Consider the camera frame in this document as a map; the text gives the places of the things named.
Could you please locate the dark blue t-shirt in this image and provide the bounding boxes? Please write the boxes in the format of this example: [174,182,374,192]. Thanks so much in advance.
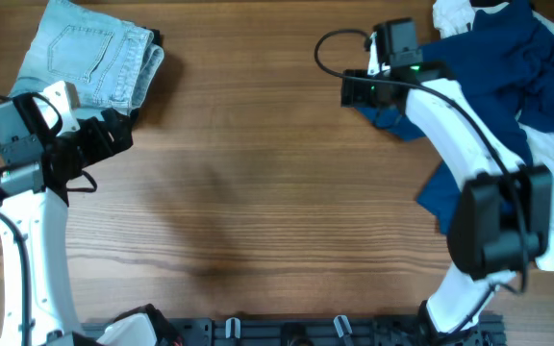
[353,0,554,236]

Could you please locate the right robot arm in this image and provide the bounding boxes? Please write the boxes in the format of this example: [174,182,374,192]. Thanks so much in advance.
[340,18,552,345]

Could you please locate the folded light blue jeans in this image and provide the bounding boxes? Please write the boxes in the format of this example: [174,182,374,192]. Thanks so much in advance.
[10,0,164,116]

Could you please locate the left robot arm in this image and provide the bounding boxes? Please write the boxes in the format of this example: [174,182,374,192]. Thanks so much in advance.
[0,91,181,345]

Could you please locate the folded black garment under jeans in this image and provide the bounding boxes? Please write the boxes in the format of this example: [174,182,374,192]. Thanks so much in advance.
[130,29,163,126]

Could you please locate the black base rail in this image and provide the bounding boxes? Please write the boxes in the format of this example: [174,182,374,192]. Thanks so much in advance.
[78,314,507,346]

